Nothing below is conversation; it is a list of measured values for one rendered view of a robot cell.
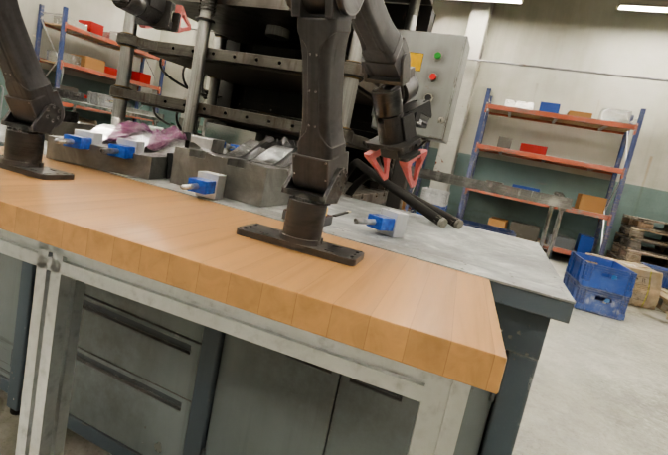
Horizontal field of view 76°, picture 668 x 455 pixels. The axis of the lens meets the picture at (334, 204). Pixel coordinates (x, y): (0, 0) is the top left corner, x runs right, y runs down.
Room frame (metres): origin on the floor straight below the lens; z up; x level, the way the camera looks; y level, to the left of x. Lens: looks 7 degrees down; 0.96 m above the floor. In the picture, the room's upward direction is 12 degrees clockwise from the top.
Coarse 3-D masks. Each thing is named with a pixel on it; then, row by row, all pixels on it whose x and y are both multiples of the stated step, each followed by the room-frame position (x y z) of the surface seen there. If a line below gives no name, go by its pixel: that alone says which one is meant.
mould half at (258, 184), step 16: (256, 144) 1.29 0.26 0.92; (176, 160) 1.03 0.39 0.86; (192, 160) 1.01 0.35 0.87; (208, 160) 1.00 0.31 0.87; (224, 160) 0.98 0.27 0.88; (256, 160) 1.19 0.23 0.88; (272, 160) 1.20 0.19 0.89; (176, 176) 1.02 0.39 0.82; (192, 176) 1.01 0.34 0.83; (240, 176) 0.96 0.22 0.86; (256, 176) 0.95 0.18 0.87; (272, 176) 0.97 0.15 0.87; (224, 192) 0.98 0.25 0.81; (240, 192) 0.96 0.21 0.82; (256, 192) 0.95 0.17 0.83; (272, 192) 0.98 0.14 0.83
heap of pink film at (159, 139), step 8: (128, 120) 1.22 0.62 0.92; (120, 128) 1.18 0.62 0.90; (128, 128) 1.19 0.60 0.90; (136, 128) 1.20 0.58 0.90; (144, 128) 1.24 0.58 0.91; (168, 128) 1.23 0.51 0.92; (176, 128) 1.23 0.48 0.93; (112, 136) 1.15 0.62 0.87; (120, 136) 1.16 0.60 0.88; (152, 136) 1.17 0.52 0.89; (160, 136) 1.17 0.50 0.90; (168, 136) 1.18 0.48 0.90; (176, 136) 1.20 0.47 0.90; (184, 136) 1.27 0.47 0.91; (152, 144) 1.15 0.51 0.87; (160, 144) 1.15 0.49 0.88
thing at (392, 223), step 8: (384, 208) 0.94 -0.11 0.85; (368, 216) 0.90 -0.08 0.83; (376, 216) 0.89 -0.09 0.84; (384, 216) 0.91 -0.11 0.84; (392, 216) 0.91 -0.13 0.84; (400, 216) 0.90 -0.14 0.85; (408, 216) 0.92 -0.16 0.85; (360, 224) 0.86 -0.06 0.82; (368, 224) 0.87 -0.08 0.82; (376, 224) 0.88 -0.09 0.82; (384, 224) 0.88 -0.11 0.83; (392, 224) 0.89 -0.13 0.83; (400, 224) 0.91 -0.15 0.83; (384, 232) 0.92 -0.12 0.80; (392, 232) 0.90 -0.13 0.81; (400, 232) 0.91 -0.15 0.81
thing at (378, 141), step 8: (376, 120) 0.87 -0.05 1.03; (384, 120) 0.85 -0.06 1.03; (392, 120) 0.85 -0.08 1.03; (400, 120) 0.86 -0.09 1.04; (384, 128) 0.86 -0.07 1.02; (392, 128) 0.85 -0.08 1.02; (400, 128) 0.86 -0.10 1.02; (376, 136) 0.93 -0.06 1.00; (384, 136) 0.87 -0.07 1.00; (392, 136) 0.86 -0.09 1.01; (400, 136) 0.86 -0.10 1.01; (416, 136) 0.88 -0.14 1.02; (368, 144) 0.90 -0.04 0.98; (376, 144) 0.89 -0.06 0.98; (384, 144) 0.87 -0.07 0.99; (392, 144) 0.87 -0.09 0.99; (400, 144) 0.86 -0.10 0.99; (408, 144) 0.85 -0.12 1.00; (416, 144) 0.87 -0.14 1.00; (400, 152) 0.84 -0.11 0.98
